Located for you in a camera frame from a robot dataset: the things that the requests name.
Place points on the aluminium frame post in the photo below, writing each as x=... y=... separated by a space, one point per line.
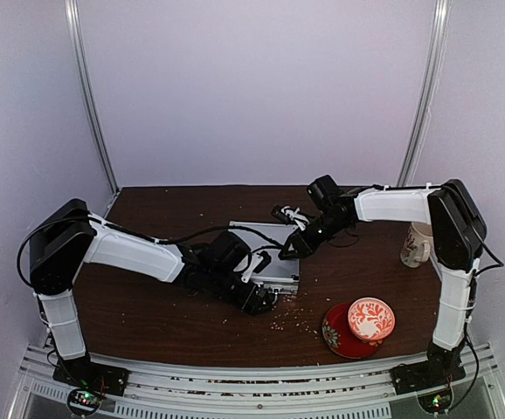
x=76 y=36
x=435 y=54

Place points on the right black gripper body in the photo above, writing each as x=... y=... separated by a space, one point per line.
x=309 y=246

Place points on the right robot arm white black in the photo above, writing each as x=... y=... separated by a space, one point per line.
x=447 y=228

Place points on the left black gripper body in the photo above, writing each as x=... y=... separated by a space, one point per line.
x=245 y=298

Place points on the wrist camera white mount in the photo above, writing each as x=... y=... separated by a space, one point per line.
x=290 y=216
x=256 y=263

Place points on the orange white patterned bowl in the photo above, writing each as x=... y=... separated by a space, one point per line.
x=371 y=319

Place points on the left aluminium frame post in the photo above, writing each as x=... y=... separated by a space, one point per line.
x=76 y=36

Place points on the front aluminium rail base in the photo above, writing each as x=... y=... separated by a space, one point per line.
x=361 y=389

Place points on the aluminium poker case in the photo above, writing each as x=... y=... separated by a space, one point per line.
x=281 y=276

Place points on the white patterned mug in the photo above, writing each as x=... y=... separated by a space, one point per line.
x=418 y=244

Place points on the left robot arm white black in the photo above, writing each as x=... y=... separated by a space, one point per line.
x=73 y=240

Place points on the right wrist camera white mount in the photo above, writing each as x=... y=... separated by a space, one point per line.
x=290 y=216

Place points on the red floral plate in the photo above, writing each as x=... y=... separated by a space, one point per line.
x=339 y=338

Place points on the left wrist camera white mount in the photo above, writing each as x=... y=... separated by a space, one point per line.
x=256 y=263

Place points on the right aluminium frame post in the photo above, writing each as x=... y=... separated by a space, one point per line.
x=435 y=54

